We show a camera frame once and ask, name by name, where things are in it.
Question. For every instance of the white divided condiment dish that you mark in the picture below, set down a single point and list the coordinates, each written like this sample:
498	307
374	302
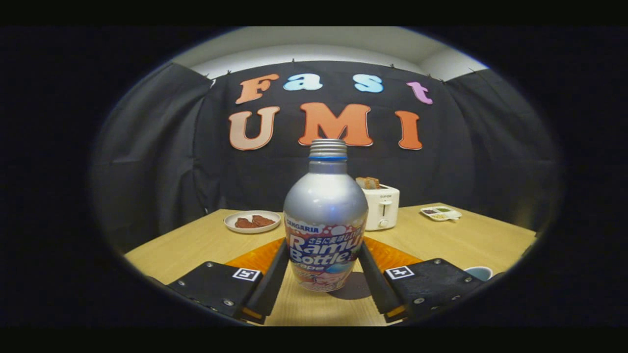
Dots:
441	214

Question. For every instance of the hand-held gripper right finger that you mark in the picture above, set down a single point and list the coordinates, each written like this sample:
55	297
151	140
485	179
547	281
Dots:
380	289

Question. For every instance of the toast slice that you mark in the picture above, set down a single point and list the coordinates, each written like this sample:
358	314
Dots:
368	183

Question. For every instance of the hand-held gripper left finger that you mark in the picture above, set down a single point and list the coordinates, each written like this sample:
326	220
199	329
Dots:
272	289

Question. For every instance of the dark brown round coaster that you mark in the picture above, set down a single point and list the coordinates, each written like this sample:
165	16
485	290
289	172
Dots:
358	289

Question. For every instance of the black backdrop cloth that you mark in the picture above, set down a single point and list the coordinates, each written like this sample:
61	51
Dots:
162	162

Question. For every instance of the brown meat piece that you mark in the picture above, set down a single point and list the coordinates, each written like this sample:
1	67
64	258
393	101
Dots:
244	223
265	220

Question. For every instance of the white toaster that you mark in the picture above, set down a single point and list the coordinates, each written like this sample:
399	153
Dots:
385	208

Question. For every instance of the wooden table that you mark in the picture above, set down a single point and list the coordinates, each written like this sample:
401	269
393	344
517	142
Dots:
196	245

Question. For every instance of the white cup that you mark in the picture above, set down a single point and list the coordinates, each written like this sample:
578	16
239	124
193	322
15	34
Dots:
478	272

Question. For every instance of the white round plate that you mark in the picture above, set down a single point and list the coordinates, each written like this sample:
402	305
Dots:
230	226

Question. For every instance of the silver juice bottle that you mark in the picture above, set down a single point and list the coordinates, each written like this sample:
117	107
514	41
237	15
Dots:
324	206

